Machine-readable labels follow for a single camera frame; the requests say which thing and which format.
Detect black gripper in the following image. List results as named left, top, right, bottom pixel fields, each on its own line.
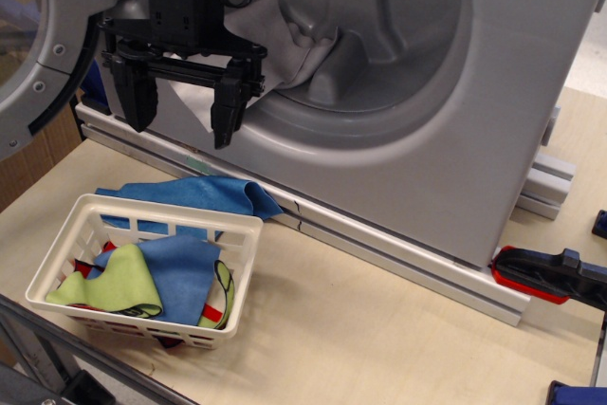
left=99, top=0, right=267, bottom=149

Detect grey cloth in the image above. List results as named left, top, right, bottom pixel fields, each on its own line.
left=169, top=0, right=340, bottom=133

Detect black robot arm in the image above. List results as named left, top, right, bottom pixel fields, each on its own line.
left=99, top=0, right=267, bottom=149

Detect blue black clamp behind machine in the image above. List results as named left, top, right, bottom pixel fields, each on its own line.
left=80, top=61, right=112, bottom=116

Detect grey round machine door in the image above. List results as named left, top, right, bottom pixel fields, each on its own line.
left=1, top=0, right=121, bottom=158

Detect blue cloth behind basket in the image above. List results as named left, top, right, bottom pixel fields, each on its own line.
left=95, top=176, right=283, bottom=220

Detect blue cloth in basket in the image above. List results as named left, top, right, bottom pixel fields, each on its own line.
left=90, top=235, right=220, bottom=325

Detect white plastic basket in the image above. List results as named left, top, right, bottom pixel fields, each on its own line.
left=26, top=194, right=263, bottom=349

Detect light green cloth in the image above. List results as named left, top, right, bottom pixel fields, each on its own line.
left=46, top=244, right=163, bottom=319

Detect red green patterned cloth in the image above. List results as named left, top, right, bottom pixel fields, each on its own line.
left=61, top=241, right=236, bottom=349

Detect grey aluminium profile block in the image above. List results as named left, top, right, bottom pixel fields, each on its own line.
left=515, top=105, right=577, bottom=220

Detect red black clamp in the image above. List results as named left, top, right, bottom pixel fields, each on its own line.
left=490, top=246, right=606, bottom=311

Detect black blue clamp edge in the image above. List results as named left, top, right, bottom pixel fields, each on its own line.
left=591, top=210, right=607, bottom=239

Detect blue black clamp corner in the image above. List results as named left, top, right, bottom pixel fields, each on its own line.
left=545, top=381, right=607, bottom=405

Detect grey metal frame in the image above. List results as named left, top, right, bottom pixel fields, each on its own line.
left=1, top=296, right=193, bottom=404

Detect white aluminium base rail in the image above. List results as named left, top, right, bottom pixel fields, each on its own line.
left=76, top=103, right=531, bottom=326

